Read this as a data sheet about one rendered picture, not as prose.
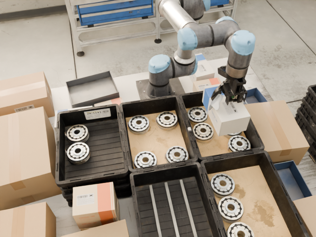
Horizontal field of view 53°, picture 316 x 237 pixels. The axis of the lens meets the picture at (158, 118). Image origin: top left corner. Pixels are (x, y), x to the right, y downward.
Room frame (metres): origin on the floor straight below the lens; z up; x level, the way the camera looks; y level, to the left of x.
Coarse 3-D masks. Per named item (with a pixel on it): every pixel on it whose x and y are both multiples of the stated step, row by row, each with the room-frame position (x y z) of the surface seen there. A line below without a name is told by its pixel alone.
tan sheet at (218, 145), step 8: (208, 120) 1.02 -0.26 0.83; (192, 128) 0.97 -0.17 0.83; (216, 136) 0.92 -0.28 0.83; (224, 136) 0.91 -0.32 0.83; (200, 144) 0.87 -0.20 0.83; (208, 144) 0.87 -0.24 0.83; (216, 144) 0.87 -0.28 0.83; (224, 144) 0.87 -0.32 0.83; (200, 152) 0.82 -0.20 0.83; (208, 152) 0.82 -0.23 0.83; (216, 152) 0.82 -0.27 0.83; (224, 152) 0.82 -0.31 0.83
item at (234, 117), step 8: (208, 88) 0.94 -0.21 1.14; (208, 96) 0.89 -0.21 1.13; (224, 96) 0.89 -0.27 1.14; (208, 104) 0.88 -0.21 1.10; (224, 104) 0.85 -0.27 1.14; (232, 104) 0.84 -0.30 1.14; (240, 104) 0.84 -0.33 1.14; (208, 112) 0.87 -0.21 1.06; (216, 112) 0.81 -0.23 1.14; (224, 112) 0.80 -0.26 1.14; (232, 112) 0.80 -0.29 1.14; (240, 112) 0.80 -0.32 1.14; (248, 112) 0.80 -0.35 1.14; (216, 120) 0.79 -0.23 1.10; (224, 120) 0.76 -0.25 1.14; (232, 120) 0.77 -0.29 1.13; (240, 120) 0.77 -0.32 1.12; (248, 120) 0.78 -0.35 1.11; (216, 128) 0.78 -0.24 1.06; (224, 128) 0.76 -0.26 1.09; (232, 128) 0.77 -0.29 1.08; (240, 128) 0.78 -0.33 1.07
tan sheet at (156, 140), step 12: (156, 132) 0.95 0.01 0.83; (168, 132) 0.95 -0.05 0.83; (180, 132) 0.95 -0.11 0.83; (132, 144) 0.88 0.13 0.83; (144, 144) 0.88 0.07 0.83; (156, 144) 0.88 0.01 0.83; (168, 144) 0.87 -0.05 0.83; (180, 144) 0.87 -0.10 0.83; (132, 156) 0.81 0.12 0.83; (156, 156) 0.81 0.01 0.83
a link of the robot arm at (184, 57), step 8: (184, 0) 1.25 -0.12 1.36; (192, 0) 1.26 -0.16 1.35; (200, 0) 1.26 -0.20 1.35; (208, 0) 1.27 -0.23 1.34; (184, 8) 1.24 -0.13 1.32; (192, 8) 1.25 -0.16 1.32; (200, 8) 1.26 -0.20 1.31; (208, 8) 1.28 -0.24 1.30; (192, 16) 1.26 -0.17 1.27; (200, 16) 1.28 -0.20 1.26; (176, 56) 1.33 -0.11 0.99; (184, 56) 1.30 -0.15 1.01; (192, 56) 1.33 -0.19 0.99; (176, 64) 1.31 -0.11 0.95; (184, 64) 1.29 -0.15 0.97; (192, 64) 1.31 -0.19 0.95; (176, 72) 1.29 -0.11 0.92; (184, 72) 1.29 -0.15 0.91; (192, 72) 1.30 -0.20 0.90
